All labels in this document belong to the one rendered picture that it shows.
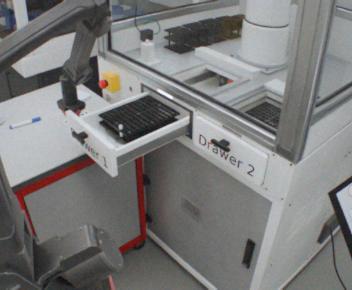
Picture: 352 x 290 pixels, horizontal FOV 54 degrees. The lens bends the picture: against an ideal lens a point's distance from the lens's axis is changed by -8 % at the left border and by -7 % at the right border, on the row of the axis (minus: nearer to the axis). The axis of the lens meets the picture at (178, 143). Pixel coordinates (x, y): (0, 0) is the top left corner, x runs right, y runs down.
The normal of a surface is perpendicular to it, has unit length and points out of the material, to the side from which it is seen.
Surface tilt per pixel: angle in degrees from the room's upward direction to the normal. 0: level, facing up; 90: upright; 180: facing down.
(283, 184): 90
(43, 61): 90
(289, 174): 90
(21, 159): 0
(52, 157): 0
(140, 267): 0
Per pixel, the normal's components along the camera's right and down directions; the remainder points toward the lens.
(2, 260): 0.31, 0.54
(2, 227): 0.36, 0.34
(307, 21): -0.75, 0.36
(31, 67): 0.66, 0.44
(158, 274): 0.02, -0.82
